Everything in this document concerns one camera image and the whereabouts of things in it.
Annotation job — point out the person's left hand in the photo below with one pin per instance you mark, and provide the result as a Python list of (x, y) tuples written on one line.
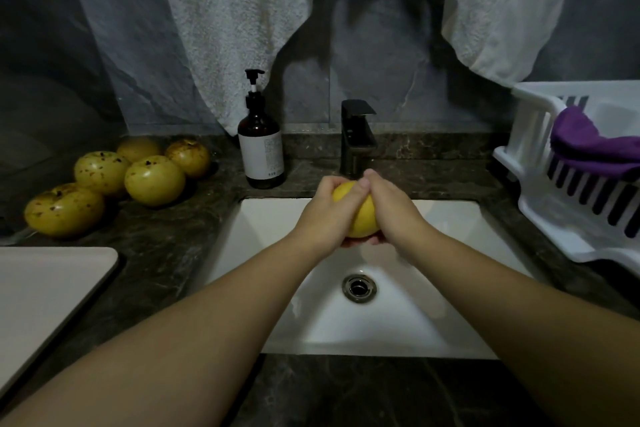
[(322, 219)]

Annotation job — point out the person's right hand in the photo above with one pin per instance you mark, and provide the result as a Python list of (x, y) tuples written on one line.
[(395, 211)]

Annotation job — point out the spotted yellow apple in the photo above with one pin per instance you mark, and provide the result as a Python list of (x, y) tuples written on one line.
[(365, 217)]

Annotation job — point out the black faucet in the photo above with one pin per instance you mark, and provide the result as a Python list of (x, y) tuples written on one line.
[(356, 131)]

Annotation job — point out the dark soap pump bottle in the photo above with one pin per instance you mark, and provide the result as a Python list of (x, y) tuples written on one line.
[(260, 146)]

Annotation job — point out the group of yellow apples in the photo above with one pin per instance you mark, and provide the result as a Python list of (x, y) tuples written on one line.
[(154, 181)]

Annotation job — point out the purple cloth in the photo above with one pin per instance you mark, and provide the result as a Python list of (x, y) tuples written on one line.
[(595, 146)]

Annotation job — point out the beige plastic tray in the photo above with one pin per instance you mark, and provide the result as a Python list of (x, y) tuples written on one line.
[(40, 307)]

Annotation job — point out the person's right forearm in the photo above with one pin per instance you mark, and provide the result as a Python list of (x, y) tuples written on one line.
[(530, 322)]

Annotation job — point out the person's left forearm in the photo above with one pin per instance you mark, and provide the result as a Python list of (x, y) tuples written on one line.
[(160, 352)]

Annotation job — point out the metal sink drain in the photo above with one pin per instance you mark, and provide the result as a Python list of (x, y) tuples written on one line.
[(359, 288)]

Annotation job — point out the white sink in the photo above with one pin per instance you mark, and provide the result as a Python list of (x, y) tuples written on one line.
[(420, 312)]

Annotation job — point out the white plastic basket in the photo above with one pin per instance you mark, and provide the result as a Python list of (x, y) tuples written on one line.
[(530, 151)]

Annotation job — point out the white hanging towel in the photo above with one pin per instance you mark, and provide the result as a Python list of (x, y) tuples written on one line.
[(230, 21)]

